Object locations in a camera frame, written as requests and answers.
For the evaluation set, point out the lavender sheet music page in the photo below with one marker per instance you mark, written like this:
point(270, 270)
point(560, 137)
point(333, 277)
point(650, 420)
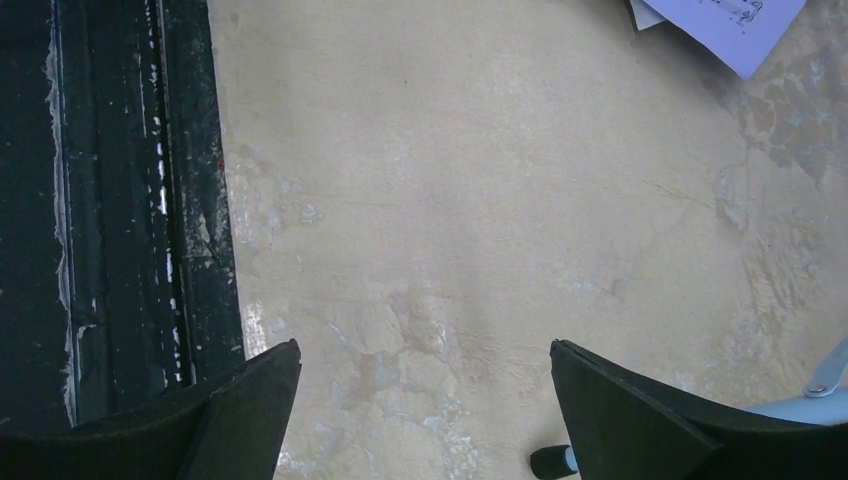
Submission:
point(739, 33)

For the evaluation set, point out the white sheet music page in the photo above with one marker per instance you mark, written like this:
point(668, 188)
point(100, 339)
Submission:
point(644, 16)

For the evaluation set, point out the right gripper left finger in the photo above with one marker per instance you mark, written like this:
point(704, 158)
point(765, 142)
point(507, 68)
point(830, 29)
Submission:
point(229, 427)

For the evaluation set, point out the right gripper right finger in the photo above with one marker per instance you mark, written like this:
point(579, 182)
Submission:
point(662, 424)

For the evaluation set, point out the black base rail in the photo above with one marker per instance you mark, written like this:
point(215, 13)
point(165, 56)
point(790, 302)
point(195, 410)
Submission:
point(118, 279)

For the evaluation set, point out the blue music stand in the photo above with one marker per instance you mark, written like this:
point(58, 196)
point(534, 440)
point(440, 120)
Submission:
point(808, 404)

